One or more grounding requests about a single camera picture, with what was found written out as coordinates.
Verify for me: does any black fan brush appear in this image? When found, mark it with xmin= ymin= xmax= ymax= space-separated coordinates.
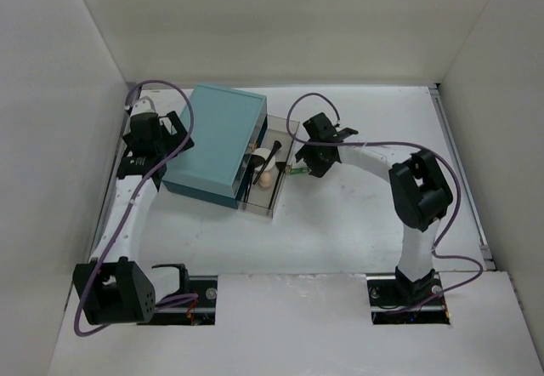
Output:
xmin=268 ymin=162 xmax=286 ymax=210

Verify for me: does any purple cable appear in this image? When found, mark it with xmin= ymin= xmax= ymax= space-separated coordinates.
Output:
xmin=72 ymin=79 xmax=201 ymax=337
xmin=286 ymin=93 xmax=485 ymax=314

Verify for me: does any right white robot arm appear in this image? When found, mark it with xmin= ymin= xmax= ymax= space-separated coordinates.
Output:
xmin=295 ymin=112 xmax=453 ymax=305

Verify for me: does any peach makeup sponge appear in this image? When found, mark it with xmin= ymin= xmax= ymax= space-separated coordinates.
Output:
xmin=258 ymin=172 xmax=273 ymax=189

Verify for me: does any black kabuki brush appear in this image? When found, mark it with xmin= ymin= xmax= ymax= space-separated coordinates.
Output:
xmin=243 ymin=155 xmax=264 ymax=202

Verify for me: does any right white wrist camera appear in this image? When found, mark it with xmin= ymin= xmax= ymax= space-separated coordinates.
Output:
xmin=335 ymin=122 xmax=345 ymax=134

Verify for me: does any teal makeup organizer box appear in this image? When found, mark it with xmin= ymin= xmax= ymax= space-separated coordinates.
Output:
xmin=162 ymin=83 xmax=268 ymax=209

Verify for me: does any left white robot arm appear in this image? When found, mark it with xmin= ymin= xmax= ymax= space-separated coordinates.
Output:
xmin=72 ymin=110 xmax=198 ymax=337

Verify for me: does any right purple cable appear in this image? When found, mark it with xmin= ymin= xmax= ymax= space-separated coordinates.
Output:
xmin=286 ymin=93 xmax=485 ymax=314

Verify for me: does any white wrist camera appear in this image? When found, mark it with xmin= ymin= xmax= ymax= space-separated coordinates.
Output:
xmin=335 ymin=122 xmax=345 ymax=134
xmin=124 ymin=95 xmax=156 ymax=117

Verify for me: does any clear acrylic drawer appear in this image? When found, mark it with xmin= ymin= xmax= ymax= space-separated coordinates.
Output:
xmin=236 ymin=115 xmax=300 ymax=219

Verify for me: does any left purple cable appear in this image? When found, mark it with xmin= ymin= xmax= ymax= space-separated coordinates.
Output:
xmin=72 ymin=79 xmax=201 ymax=337

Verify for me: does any white round powder puff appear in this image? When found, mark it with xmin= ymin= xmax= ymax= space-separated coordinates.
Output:
xmin=252 ymin=147 xmax=285 ymax=172

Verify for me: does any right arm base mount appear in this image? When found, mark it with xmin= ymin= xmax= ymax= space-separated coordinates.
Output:
xmin=366 ymin=275 xmax=451 ymax=325

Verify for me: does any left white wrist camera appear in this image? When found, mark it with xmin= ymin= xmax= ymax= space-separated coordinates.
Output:
xmin=124 ymin=95 xmax=156 ymax=117

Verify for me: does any thin black makeup brush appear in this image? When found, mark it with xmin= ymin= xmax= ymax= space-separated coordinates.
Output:
xmin=252 ymin=140 xmax=282 ymax=185

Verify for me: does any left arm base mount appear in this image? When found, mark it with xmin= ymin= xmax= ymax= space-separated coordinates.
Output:
xmin=142 ymin=264 xmax=218 ymax=327

